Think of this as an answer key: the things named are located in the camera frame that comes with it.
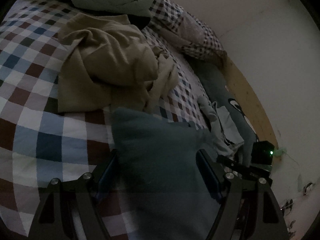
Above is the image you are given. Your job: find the beige khaki garment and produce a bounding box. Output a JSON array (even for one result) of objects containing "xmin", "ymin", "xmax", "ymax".
[{"xmin": 57, "ymin": 13, "xmax": 179, "ymax": 113}]

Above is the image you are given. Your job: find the checkered bed sheet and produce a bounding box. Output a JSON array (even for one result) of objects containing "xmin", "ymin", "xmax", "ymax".
[{"xmin": 0, "ymin": 0, "xmax": 213, "ymax": 240}]

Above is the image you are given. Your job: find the wooden bed frame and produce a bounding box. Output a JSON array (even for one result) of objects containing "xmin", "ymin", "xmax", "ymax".
[{"xmin": 222, "ymin": 57, "xmax": 278, "ymax": 148}]

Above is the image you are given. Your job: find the teal blue sweater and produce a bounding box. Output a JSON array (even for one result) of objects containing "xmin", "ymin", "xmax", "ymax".
[{"xmin": 112, "ymin": 108, "xmax": 219, "ymax": 239}]

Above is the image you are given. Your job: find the checkered patchwork pillow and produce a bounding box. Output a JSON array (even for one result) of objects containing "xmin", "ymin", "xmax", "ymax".
[{"xmin": 149, "ymin": 0, "xmax": 227, "ymax": 61}]

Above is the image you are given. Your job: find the dark teal penguin pillow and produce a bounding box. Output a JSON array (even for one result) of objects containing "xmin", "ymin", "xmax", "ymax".
[{"xmin": 193, "ymin": 61, "xmax": 258, "ymax": 166}]

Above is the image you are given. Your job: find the light grey-green garment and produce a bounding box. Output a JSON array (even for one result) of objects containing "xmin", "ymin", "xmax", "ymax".
[{"xmin": 197, "ymin": 96, "xmax": 245, "ymax": 157}]

